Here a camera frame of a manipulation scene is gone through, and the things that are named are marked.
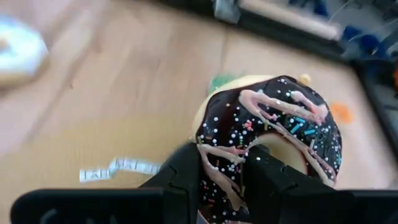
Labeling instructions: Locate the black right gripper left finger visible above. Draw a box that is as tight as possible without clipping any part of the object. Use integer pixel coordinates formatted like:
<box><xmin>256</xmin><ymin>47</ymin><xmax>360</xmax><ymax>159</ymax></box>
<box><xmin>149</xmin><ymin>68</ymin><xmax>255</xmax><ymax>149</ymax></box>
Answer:
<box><xmin>11</xmin><ymin>141</ymin><xmax>205</xmax><ymax>224</ymax></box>

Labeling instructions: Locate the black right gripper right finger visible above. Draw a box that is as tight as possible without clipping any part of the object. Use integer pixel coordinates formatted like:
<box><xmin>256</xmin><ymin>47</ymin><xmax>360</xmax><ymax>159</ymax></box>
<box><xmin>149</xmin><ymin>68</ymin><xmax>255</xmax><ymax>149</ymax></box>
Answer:
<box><xmin>244</xmin><ymin>145</ymin><xmax>398</xmax><ymax>224</ymax></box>

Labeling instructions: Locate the chocolate glazed sprinkled donut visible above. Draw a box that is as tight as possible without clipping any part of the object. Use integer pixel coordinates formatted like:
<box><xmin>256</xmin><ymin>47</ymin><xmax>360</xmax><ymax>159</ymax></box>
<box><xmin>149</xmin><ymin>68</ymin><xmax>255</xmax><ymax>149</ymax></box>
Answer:
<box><xmin>191</xmin><ymin>74</ymin><xmax>343</xmax><ymax>224</ymax></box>

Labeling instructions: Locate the small orange donut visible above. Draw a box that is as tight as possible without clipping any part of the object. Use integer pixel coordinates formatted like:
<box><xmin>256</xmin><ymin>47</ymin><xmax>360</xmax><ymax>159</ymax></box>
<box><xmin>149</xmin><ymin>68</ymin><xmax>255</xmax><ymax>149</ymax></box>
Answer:
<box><xmin>329</xmin><ymin>101</ymin><xmax>355</xmax><ymax>125</ymax></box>

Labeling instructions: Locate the small yellow donut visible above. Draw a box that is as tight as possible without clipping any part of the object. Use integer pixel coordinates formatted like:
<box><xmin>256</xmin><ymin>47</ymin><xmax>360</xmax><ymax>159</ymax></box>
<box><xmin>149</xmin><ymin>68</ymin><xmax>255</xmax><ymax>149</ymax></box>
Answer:
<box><xmin>297</xmin><ymin>73</ymin><xmax>312</xmax><ymax>86</ymax></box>

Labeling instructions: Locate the small green donut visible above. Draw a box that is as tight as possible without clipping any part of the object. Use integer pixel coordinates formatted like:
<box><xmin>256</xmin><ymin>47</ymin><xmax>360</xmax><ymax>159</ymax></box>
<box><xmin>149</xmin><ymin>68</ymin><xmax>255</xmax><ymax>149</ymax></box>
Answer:
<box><xmin>208</xmin><ymin>73</ymin><xmax>240</xmax><ymax>94</ymax></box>

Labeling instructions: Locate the white glazed donut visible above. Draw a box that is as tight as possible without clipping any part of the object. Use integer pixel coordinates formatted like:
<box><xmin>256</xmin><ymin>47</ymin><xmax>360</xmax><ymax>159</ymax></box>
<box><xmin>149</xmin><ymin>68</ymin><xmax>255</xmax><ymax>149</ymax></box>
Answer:
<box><xmin>0</xmin><ymin>14</ymin><xmax>50</xmax><ymax>88</ymax></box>

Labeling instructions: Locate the white printed label strip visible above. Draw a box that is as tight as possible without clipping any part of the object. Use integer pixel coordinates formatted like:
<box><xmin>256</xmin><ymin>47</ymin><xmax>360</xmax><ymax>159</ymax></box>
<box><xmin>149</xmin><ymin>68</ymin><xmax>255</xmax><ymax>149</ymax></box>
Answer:
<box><xmin>79</xmin><ymin>157</ymin><xmax>162</xmax><ymax>184</ymax></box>

